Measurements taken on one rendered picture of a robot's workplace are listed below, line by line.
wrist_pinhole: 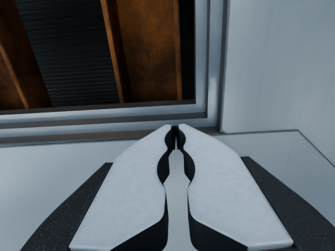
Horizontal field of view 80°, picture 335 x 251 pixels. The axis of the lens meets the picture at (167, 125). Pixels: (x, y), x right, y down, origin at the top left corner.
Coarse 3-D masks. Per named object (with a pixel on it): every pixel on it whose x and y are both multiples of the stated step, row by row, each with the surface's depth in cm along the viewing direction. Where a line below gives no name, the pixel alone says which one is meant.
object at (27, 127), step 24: (216, 0) 11; (216, 24) 11; (216, 48) 12; (216, 72) 13; (216, 96) 13; (0, 120) 16; (24, 120) 16; (48, 120) 16; (72, 120) 15; (96, 120) 15; (120, 120) 15; (144, 120) 15; (168, 120) 14; (192, 120) 14; (216, 120) 14; (0, 144) 14; (24, 144) 14
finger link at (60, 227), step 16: (96, 176) 8; (80, 192) 8; (96, 192) 8; (64, 208) 7; (80, 208) 7; (48, 224) 6; (64, 224) 6; (80, 224) 6; (32, 240) 6; (48, 240) 6; (64, 240) 6
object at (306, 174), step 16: (304, 144) 14; (288, 160) 14; (304, 160) 14; (320, 160) 14; (288, 176) 15; (304, 176) 15; (320, 176) 15; (304, 192) 16; (320, 192) 16; (320, 208) 16
